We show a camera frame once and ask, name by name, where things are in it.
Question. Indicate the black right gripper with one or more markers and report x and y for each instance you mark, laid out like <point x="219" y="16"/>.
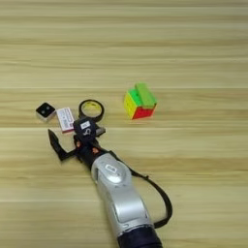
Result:
<point x="87" y="151"/>

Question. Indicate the white red printed eraser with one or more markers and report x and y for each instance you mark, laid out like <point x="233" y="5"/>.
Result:
<point x="65" y="119"/>

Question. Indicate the black tape roll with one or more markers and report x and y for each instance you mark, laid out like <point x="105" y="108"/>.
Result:
<point x="100" y="111"/>

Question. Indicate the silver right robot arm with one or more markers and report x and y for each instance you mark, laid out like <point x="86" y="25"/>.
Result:
<point x="126" y="200"/>

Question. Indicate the small black cube white base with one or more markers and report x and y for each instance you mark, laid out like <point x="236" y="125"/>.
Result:
<point x="45" y="111"/>

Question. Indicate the colourful puzzle cube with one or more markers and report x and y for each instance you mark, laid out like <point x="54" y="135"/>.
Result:
<point x="135" y="108"/>

